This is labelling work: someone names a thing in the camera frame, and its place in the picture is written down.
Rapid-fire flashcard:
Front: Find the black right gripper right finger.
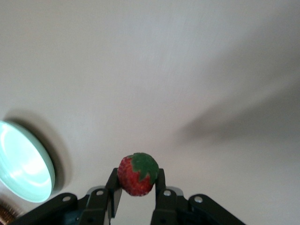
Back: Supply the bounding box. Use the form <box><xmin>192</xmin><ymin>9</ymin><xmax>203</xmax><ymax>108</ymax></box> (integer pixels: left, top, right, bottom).
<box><xmin>150</xmin><ymin>168</ymin><xmax>247</xmax><ymax>225</ymax></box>

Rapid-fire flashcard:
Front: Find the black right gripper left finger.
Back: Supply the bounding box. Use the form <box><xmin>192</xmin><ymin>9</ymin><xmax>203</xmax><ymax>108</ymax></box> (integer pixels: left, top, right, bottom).
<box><xmin>14</xmin><ymin>167</ymin><xmax>124</xmax><ymax>225</ymax></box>

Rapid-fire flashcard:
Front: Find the red strawberry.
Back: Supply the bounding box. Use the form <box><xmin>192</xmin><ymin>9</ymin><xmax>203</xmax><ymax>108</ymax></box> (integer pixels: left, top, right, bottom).
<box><xmin>117</xmin><ymin>152</ymin><xmax>160</xmax><ymax>197</ymax></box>

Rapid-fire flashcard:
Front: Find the pale green round plate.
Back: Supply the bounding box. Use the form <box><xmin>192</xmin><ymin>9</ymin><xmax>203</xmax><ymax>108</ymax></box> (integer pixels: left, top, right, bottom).
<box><xmin>0</xmin><ymin>120</ymin><xmax>56</xmax><ymax>203</ymax></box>

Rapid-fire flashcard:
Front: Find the brown wicker basket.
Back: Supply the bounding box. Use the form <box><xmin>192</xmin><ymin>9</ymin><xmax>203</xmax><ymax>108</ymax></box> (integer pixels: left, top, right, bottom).
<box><xmin>0</xmin><ymin>202</ymin><xmax>23</xmax><ymax>225</ymax></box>

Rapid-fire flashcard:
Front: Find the brown table cover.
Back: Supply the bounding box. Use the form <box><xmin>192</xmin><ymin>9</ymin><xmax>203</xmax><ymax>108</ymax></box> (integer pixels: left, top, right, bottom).
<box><xmin>0</xmin><ymin>0</ymin><xmax>300</xmax><ymax>225</ymax></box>

